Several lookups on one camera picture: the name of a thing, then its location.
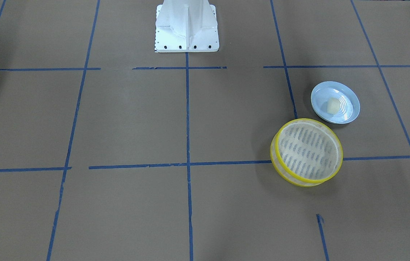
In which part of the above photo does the white steamed bun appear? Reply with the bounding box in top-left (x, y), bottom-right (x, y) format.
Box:
top-left (326, 98), bottom-right (341, 115)

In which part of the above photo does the yellow rimmed bamboo steamer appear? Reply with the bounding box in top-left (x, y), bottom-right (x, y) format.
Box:
top-left (269, 118), bottom-right (343, 188)

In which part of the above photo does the light blue plate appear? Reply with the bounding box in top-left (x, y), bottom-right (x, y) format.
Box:
top-left (310, 81), bottom-right (360, 124)

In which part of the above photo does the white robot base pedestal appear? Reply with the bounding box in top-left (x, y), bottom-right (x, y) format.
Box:
top-left (154, 0), bottom-right (220, 53)

